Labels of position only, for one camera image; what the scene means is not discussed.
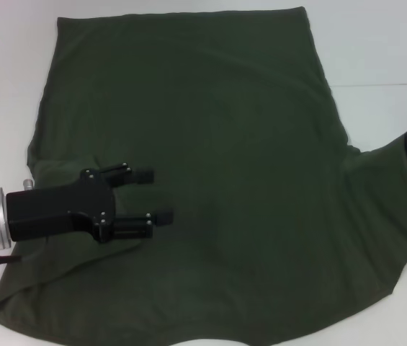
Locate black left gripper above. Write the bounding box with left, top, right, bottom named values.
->
left=5, top=162, right=174, bottom=244

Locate dark green shirt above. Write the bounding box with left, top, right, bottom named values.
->
left=0, top=6, right=407, bottom=346

